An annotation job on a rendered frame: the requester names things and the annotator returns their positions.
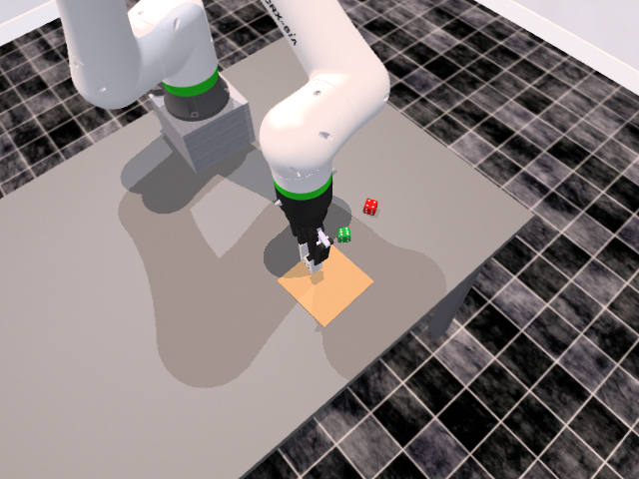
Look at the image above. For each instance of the green die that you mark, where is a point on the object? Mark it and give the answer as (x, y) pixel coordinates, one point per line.
(343, 234)

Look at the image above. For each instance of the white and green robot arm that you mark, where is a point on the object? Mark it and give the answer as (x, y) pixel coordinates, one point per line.
(299, 137)

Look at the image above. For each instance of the orange flat mat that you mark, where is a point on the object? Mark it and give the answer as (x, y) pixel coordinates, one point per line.
(328, 291)

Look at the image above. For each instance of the red die with white pips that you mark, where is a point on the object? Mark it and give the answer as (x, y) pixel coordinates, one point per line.
(370, 207)

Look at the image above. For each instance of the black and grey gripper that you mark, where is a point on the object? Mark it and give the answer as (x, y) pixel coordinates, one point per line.
(311, 240)

